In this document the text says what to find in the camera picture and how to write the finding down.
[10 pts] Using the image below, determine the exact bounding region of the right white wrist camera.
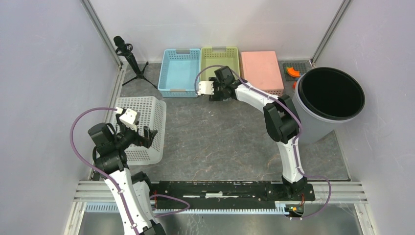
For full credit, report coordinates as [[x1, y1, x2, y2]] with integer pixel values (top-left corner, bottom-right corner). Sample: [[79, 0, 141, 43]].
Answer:
[[197, 81, 214, 95]]

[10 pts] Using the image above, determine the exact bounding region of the dark tray with orange blocks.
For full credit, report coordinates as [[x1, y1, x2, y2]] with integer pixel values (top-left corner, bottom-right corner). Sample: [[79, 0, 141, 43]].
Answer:
[[282, 62, 307, 81]]

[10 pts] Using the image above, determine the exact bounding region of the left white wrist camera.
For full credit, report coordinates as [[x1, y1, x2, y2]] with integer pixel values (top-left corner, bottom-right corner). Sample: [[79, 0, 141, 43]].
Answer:
[[115, 107, 140, 132]]

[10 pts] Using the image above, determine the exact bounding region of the blue plastic basket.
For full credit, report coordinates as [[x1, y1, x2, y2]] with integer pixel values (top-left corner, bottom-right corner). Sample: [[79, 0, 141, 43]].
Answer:
[[158, 48, 201, 98]]

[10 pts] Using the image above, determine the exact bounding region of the grey bin with black liner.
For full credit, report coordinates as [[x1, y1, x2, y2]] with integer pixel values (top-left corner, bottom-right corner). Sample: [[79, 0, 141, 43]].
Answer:
[[292, 67, 366, 144]]

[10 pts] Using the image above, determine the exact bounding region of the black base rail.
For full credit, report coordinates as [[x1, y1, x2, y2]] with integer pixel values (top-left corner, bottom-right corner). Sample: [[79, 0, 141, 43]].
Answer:
[[150, 181, 316, 210]]

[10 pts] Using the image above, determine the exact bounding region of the black microphone on tripod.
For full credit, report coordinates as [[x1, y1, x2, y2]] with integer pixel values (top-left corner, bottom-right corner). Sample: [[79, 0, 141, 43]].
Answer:
[[113, 36, 157, 89]]

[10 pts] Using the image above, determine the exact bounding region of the pink plastic basket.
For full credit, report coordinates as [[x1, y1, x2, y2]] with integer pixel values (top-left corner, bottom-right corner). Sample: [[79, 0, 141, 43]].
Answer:
[[241, 51, 284, 96]]

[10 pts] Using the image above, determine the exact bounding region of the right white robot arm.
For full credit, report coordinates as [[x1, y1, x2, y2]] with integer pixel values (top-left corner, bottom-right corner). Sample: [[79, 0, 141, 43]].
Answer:
[[206, 66, 307, 200]]

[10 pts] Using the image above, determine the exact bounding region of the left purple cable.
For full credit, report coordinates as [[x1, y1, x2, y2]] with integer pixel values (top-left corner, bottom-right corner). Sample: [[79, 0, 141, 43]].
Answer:
[[69, 107, 140, 235]]

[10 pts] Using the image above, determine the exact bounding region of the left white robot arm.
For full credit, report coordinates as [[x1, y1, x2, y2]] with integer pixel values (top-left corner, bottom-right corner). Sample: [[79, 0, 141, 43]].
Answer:
[[88, 123, 165, 235]]

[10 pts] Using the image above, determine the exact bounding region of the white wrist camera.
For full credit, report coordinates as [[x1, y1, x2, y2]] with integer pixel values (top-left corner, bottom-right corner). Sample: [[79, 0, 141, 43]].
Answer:
[[115, 107, 140, 132], [197, 81, 214, 95]]

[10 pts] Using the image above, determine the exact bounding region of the green plastic basket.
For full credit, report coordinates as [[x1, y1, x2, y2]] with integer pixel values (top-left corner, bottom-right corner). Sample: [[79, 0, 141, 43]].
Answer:
[[197, 46, 240, 87]]

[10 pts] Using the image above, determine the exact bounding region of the white cable duct strip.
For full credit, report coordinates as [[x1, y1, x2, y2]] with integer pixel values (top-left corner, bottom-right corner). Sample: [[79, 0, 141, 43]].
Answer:
[[85, 202, 289, 215]]

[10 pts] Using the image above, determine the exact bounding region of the large white perforated basket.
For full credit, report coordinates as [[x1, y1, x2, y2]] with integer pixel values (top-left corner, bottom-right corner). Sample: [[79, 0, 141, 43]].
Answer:
[[115, 96, 166, 166]]

